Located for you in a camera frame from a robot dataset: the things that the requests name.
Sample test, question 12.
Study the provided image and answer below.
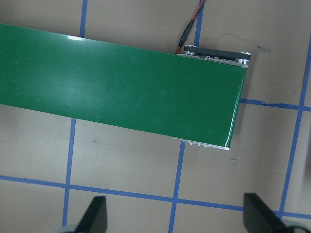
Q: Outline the red black wire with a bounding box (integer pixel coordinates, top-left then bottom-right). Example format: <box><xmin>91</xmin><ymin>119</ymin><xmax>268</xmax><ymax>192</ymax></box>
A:
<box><xmin>176</xmin><ymin>0</ymin><xmax>206</xmax><ymax>55</ymax></box>

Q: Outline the green conveyor belt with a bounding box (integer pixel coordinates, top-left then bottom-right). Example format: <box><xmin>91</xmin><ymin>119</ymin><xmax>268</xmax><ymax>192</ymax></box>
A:
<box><xmin>0</xmin><ymin>24</ymin><xmax>247</xmax><ymax>150</ymax></box>

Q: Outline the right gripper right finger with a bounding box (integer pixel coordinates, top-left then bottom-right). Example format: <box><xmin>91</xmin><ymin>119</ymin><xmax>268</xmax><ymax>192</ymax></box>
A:
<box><xmin>243</xmin><ymin>193</ymin><xmax>289</xmax><ymax>233</ymax></box>

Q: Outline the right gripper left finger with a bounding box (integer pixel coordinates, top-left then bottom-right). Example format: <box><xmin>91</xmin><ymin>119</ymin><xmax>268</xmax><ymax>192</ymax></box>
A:
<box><xmin>76</xmin><ymin>196</ymin><xmax>108</xmax><ymax>233</ymax></box>

